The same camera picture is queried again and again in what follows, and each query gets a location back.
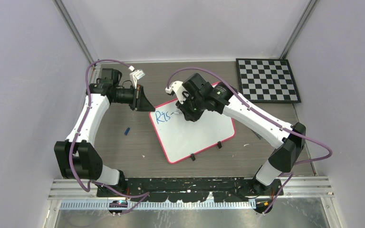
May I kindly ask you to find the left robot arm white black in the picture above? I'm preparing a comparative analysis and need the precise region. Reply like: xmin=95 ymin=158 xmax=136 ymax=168
xmin=54 ymin=67 xmax=155 ymax=197

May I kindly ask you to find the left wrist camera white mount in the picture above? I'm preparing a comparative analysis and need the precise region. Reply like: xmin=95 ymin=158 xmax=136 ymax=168
xmin=128 ymin=66 xmax=145 ymax=89

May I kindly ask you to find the white whiteboard pink rim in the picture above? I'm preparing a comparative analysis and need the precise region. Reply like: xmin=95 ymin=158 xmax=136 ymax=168
xmin=149 ymin=98 xmax=236 ymax=164

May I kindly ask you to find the white slotted cable duct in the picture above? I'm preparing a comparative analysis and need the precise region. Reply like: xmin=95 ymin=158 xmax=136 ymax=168
xmin=59 ymin=199 xmax=256 ymax=210

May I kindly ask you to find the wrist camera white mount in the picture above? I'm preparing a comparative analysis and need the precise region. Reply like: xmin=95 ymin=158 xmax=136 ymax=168
xmin=128 ymin=66 xmax=145 ymax=89
xmin=165 ymin=81 xmax=187 ymax=104

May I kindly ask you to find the black white checkerboard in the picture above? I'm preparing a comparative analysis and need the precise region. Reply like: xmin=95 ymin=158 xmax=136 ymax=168
xmin=236 ymin=58 xmax=301 ymax=104

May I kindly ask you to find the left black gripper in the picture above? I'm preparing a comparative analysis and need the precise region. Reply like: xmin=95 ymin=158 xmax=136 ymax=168
xmin=113 ymin=84 xmax=155 ymax=112

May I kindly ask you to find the purple cable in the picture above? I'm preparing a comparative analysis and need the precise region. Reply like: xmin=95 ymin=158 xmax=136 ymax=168
xmin=166 ymin=66 xmax=333 ymax=215
xmin=68 ymin=59 xmax=150 ymax=215

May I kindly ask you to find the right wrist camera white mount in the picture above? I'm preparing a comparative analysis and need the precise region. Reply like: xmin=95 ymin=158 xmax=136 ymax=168
xmin=165 ymin=81 xmax=187 ymax=104

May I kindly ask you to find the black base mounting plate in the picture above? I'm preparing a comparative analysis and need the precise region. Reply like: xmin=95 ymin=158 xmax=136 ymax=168
xmin=97 ymin=177 xmax=283 ymax=203

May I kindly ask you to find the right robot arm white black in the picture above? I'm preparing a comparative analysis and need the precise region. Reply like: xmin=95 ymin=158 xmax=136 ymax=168
xmin=166 ymin=73 xmax=306 ymax=195

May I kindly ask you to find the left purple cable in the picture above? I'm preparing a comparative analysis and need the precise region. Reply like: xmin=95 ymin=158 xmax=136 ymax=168
xmin=68 ymin=59 xmax=150 ymax=215

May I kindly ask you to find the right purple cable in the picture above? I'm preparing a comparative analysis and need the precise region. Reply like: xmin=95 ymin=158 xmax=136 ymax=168
xmin=166 ymin=66 xmax=333 ymax=215

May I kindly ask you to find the aluminium frame rail front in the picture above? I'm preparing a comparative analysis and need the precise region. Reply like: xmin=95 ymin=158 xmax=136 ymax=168
xmin=48 ymin=179 xmax=97 ymax=200

